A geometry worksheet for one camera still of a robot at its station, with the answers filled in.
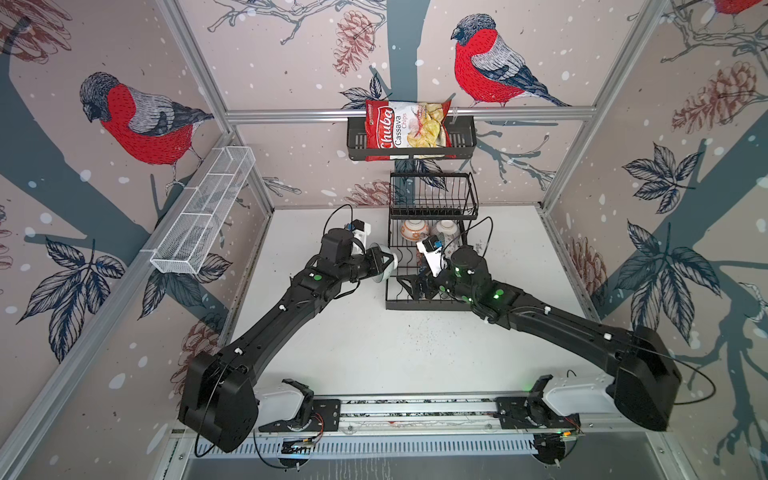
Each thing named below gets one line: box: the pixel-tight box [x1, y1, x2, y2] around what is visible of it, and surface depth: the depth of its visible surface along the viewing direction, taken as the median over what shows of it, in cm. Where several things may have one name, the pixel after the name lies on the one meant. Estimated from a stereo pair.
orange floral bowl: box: [400, 219, 429, 242], surface depth 109 cm
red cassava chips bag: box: [365, 100, 457, 161], surface depth 89 cm
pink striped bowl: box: [436, 219, 460, 248], surface depth 107 cm
